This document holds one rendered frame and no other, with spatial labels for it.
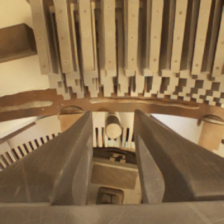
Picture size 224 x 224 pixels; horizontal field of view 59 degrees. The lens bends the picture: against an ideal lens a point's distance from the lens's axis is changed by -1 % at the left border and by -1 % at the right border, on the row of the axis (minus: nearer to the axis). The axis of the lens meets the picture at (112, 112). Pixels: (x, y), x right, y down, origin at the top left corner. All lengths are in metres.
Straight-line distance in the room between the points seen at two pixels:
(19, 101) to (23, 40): 0.10
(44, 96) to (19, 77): 0.05
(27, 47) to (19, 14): 0.07
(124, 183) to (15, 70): 1.45
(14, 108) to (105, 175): 1.36
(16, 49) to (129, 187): 1.52
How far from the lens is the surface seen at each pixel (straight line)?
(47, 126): 0.81
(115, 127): 0.29
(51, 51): 0.24
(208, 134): 0.39
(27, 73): 0.37
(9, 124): 0.47
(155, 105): 0.36
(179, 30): 0.23
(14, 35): 0.35
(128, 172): 1.67
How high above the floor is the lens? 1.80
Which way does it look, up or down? 82 degrees down
